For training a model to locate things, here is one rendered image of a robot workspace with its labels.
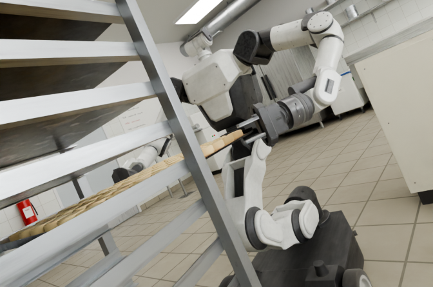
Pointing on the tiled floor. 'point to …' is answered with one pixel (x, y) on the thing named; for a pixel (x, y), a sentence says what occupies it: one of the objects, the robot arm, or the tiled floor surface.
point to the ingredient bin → (349, 96)
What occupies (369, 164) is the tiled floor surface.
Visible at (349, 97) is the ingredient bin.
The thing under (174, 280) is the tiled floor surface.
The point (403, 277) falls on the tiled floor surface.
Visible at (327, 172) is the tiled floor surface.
